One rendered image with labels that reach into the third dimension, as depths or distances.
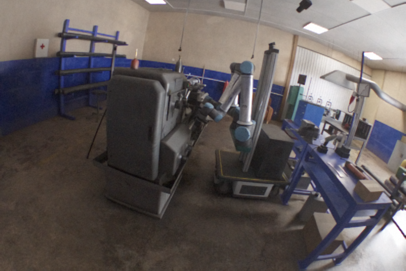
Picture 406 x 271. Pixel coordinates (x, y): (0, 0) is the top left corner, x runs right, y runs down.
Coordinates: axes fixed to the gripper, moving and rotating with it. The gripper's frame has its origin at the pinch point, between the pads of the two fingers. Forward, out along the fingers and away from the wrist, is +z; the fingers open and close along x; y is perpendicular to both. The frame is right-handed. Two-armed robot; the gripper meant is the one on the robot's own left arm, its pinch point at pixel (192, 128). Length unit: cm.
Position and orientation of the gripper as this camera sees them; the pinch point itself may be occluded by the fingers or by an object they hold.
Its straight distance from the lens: 188.9
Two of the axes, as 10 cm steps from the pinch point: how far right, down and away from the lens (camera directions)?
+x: -2.1, 3.7, -9.1
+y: -8.2, -5.7, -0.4
